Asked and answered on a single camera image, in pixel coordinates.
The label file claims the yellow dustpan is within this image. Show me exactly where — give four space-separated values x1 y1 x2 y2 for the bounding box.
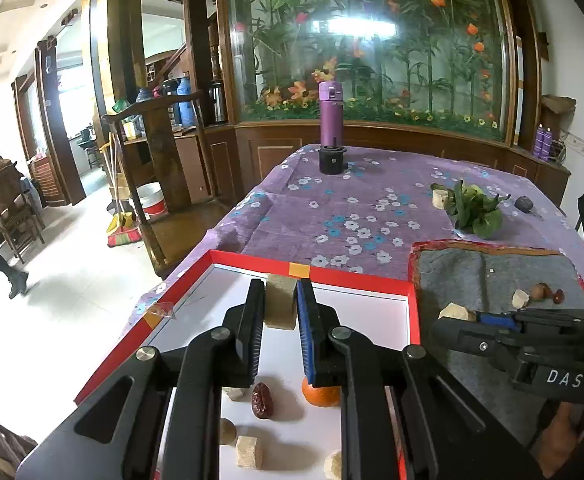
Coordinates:
109 211 135 233

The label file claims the purple thermos bottle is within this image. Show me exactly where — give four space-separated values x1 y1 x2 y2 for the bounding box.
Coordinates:
318 81 345 148

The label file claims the black cylinder holder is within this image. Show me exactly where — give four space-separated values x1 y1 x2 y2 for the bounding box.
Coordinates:
319 144 347 176

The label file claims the wooden armchair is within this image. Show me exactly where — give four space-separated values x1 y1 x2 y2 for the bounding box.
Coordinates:
100 90 237 281

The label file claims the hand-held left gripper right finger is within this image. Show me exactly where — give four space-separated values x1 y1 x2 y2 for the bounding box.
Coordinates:
296 277 545 480

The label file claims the black thermos flask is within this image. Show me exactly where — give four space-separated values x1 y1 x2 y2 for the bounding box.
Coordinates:
209 80 227 126

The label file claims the glass cabinet with artificial flowers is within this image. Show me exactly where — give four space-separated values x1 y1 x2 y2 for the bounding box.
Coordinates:
212 0 523 181

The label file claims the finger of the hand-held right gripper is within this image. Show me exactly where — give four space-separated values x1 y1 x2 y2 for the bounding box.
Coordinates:
431 318 529 370
476 309 584 334

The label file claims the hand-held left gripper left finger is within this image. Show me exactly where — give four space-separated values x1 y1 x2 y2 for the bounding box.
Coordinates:
16 277 267 480

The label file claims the person's right hand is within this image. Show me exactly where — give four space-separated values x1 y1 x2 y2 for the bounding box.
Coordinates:
542 402 584 478

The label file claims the black car key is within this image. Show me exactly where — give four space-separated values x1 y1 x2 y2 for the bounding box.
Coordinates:
514 195 543 218

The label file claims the small orange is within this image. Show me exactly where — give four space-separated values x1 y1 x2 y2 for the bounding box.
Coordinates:
301 377 341 408

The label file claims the metal basin red band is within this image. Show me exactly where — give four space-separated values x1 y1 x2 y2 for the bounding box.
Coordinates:
129 182 167 221

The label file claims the purple floral tablecloth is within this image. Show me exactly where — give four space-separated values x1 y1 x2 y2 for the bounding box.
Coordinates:
129 144 584 341

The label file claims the wooden side cabinet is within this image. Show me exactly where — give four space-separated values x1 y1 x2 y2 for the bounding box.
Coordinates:
512 145 572 208

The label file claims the brown woven basket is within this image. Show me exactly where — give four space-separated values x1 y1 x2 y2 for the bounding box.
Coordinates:
542 95 578 117

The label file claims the green leafy vegetable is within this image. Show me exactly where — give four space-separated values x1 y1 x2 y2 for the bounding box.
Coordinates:
431 180 513 238

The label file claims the red and green broom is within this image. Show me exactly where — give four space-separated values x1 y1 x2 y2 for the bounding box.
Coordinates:
102 130 142 249

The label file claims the red rimmed white box tray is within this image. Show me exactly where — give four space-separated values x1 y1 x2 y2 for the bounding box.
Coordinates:
14 249 420 480

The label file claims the grey felt mat red trim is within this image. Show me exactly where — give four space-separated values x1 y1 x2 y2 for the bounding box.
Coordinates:
408 241 584 461

